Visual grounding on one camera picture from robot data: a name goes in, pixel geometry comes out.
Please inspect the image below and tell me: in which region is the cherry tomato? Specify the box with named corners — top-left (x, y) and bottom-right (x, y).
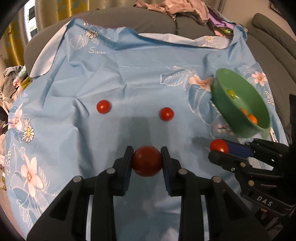
top-left (96, 99), bottom-right (111, 114)
top-left (132, 146), bottom-right (162, 177)
top-left (210, 139), bottom-right (229, 154)
top-left (159, 107), bottom-right (175, 121)

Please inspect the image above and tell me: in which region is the small green fruit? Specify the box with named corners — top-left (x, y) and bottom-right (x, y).
top-left (227, 89), bottom-right (236, 99)

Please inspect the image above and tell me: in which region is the green plastic bowl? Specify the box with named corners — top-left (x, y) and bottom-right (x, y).
top-left (211, 68), bottom-right (271, 138)

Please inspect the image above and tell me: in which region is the grey sofa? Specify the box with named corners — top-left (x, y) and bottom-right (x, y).
top-left (23, 6), bottom-right (296, 126)

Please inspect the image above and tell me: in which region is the blue floral cloth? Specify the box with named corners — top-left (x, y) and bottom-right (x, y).
top-left (4, 19), bottom-right (287, 235)

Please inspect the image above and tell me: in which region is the purple garment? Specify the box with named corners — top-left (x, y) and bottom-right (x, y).
top-left (207, 6), bottom-right (247, 39)

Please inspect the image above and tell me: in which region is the pink clothes pile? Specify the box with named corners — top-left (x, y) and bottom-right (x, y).
top-left (133, 0), bottom-right (209, 25)

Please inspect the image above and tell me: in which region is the clothes heap left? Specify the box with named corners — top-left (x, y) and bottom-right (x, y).
top-left (1, 65), bottom-right (32, 114)

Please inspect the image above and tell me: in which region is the yellow patterned curtain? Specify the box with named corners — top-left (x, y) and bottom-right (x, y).
top-left (4, 20), bottom-right (24, 66)

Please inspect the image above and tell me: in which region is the beige curtain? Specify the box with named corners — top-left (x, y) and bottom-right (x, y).
top-left (35, 1), bottom-right (225, 33)

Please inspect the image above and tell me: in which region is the framed wall picture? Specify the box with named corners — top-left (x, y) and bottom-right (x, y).
top-left (270, 0), bottom-right (289, 17)

